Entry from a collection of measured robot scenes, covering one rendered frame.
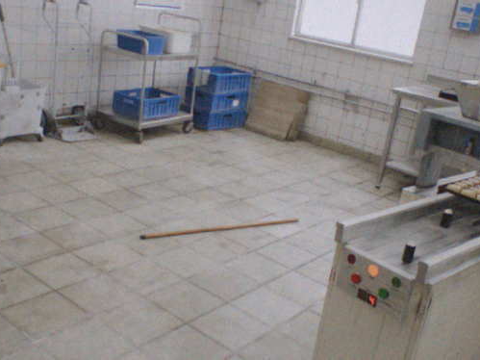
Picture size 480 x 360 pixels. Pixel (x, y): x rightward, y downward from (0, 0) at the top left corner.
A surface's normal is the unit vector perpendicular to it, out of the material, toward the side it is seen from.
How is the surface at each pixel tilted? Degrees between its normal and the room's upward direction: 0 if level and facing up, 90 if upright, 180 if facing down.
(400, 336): 90
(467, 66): 90
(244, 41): 90
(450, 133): 90
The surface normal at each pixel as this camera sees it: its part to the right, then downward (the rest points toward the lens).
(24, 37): 0.77, 0.31
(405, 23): -0.61, 0.17
